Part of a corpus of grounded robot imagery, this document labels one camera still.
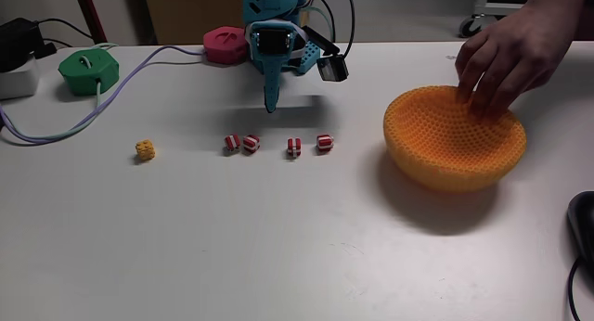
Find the yellow honeycomb basket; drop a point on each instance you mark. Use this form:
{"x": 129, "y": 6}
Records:
{"x": 445, "y": 145}

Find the green hexagonal box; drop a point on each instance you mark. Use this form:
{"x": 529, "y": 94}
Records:
{"x": 86, "y": 73}

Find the red white striped cube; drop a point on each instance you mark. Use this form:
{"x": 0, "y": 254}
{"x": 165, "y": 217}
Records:
{"x": 251, "y": 144}
{"x": 232, "y": 143}
{"x": 293, "y": 147}
{"x": 325, "y": 143}

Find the brown wooden cabinet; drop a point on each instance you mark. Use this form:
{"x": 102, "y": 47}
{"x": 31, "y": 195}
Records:
{"x": 195, "y": 10}

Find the black computer mouse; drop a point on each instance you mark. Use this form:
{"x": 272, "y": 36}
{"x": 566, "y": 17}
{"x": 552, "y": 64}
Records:
{"x": 584, "y": 228}

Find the pink hexagonal box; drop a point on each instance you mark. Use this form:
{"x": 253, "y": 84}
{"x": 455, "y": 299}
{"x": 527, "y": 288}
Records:
{"x": 225, "y": 45}

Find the white wheeled cart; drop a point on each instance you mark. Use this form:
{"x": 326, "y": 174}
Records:
{"x": 496, "y": 5}

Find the red pole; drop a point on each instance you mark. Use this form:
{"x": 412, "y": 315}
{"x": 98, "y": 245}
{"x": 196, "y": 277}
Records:
{"x": 90, "y": 15}

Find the white box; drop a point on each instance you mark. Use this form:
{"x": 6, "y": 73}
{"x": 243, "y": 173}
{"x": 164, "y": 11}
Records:
{"x": 16, "y": 82}

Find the dark red chair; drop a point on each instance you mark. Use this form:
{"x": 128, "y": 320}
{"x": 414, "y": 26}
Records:
{"x": 585, "y": 26}

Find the black power adapter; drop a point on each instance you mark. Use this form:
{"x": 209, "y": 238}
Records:
{"x": 18, "y": 40}

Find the black camera box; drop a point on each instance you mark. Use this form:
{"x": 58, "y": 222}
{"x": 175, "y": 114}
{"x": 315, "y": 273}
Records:
{"x": 332, "y": 68}

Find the yellow cube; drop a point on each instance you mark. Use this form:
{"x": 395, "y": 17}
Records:
{"x": 145, "y": 150}

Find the person's hand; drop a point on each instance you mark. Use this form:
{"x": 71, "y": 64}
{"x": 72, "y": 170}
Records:
{"x": 515, "y": 52}

